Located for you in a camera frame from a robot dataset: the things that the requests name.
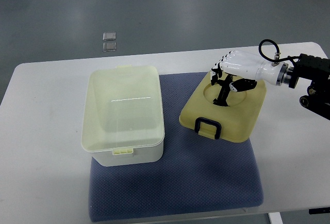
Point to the yellow box lid black handle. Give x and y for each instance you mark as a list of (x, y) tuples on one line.
[(233, 123)]

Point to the blue grey cushion mat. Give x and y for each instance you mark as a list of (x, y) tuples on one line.
[(194, 174)]

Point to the black bracket under table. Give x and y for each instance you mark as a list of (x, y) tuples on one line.
[(316, 211)]

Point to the white storage box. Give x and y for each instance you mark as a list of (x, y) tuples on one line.
[(123, 118)]

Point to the white table leg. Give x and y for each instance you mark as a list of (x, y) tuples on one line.
[(275, 218)]

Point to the upper metal floor plate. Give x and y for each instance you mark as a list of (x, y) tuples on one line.
[(109, 36)]

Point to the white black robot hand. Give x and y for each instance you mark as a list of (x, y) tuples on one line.
[(250, 67)]

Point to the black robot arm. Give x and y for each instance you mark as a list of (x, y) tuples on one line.
[(316, 70)]

